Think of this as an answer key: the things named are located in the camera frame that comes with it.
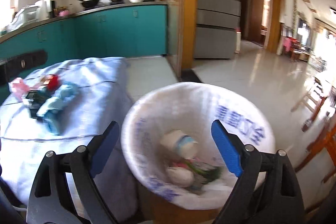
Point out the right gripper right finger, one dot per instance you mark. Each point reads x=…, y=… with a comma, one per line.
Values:
x=267, y=189

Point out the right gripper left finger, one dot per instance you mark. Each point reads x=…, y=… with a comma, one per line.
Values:
x=50, y=200

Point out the large pink plastic bag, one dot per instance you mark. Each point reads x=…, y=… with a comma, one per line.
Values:
x=18, y=88

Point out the blue textured wipe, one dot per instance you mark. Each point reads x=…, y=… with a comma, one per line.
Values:
x=52, y=108

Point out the green vegetable scraps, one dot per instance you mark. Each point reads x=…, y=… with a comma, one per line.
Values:
x=208, y=173

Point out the white paper cup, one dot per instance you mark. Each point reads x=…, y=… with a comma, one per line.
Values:
x=180, y=143

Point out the dark green snack bag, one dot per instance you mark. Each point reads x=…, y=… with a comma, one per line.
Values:
x=34, y=99

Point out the white lined trash basket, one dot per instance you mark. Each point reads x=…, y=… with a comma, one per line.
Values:
x=191, y=108

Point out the red white small packet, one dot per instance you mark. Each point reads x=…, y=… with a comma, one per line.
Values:
x=50, y=82

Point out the white dish rack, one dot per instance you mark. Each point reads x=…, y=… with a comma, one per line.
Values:
x=24, y=16

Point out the blue plaid tablecloth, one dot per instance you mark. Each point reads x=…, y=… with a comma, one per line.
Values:
x=102, y=99

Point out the pink small pot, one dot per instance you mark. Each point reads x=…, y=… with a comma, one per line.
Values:
x=64, y=13

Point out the wooden dining table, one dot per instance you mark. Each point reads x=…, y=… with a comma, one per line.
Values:
x=325, y=139

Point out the black wok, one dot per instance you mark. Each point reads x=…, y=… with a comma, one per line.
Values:
x=89, y=3

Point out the wooden stool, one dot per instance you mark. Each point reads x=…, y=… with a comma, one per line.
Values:
x=313, y=99

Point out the teal lower cabinets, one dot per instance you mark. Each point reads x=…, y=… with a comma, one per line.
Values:
x=128, y=30

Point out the silver refrigerator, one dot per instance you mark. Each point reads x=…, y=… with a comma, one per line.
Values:
x=217, y=22

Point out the wooden glass sliding door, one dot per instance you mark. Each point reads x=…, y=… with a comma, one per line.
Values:
x=181, y=33

